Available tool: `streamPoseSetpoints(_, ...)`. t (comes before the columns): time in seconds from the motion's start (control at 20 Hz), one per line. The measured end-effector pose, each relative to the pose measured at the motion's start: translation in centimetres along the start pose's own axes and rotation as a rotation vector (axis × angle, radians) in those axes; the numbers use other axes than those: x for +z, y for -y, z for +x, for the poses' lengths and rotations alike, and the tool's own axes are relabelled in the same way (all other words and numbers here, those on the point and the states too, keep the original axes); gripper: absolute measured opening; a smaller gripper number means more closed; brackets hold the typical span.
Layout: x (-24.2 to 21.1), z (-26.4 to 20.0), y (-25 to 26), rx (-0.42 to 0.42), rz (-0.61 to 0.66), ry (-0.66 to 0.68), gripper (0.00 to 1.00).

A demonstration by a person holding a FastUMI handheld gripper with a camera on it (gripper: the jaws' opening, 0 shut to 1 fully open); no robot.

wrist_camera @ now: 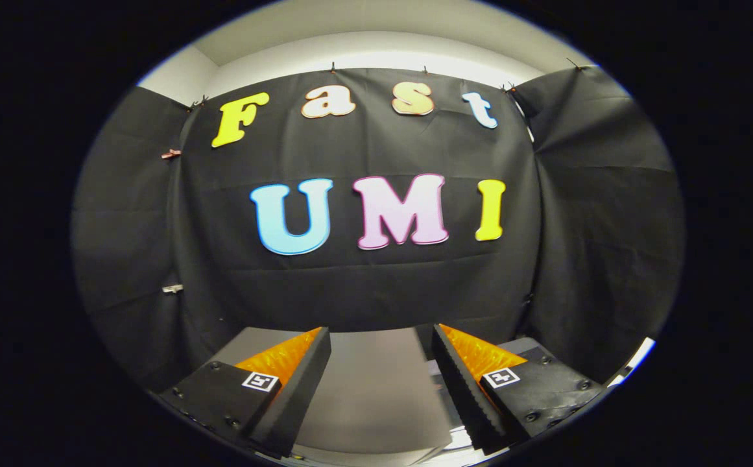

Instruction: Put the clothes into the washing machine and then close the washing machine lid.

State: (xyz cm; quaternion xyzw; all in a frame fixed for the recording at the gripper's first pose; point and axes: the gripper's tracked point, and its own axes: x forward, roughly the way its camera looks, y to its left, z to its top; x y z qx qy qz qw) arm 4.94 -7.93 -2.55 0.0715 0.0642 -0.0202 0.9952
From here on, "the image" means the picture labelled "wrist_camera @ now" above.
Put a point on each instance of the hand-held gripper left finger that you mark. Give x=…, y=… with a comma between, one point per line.
x=301, y=395

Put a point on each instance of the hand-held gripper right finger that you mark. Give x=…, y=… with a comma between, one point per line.
x=459, y=389

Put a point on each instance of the black backdrop cloth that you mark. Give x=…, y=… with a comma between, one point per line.
x=376, y=285

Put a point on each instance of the silver clip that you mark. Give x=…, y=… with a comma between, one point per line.
x=172, y=288

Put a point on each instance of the copper clip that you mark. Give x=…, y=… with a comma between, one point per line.
x=170, y=154

